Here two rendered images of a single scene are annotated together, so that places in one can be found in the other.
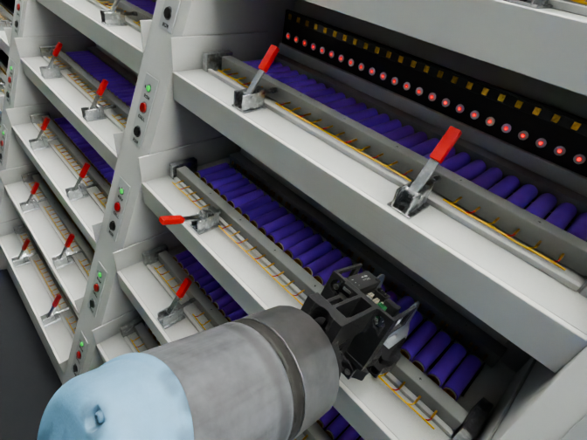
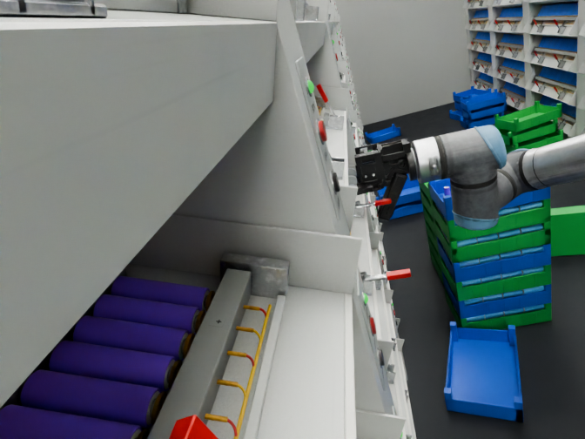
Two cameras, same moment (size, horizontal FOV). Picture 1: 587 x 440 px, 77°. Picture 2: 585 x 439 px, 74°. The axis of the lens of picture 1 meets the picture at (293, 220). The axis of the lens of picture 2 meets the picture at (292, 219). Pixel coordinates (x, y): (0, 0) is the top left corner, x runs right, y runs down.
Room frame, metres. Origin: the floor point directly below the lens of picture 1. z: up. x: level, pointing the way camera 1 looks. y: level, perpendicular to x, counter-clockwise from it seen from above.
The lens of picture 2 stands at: (0.74, 0.58, 1.11)
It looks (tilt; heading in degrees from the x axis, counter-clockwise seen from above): 24 degrees down; 252
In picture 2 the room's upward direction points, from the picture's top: 18 degrees counter-clockwise
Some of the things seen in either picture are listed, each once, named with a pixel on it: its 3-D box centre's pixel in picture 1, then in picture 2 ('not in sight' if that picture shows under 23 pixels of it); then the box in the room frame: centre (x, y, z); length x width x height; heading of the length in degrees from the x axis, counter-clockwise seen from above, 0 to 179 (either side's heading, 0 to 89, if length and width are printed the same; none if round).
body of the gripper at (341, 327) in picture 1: (340, 330); (383, 165); (0.29, -0.08, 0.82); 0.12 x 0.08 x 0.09; 147
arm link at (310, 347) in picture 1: (275, 365); (424, 161); (0.23, -0.03, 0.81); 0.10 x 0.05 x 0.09; 57
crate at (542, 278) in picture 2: not in sight; (491, 266); (-0.20, -0.27, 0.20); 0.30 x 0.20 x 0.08; 151
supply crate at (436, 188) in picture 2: not in sight; (484, 185); (-0.20, -0.27, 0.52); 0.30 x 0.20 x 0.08; 151
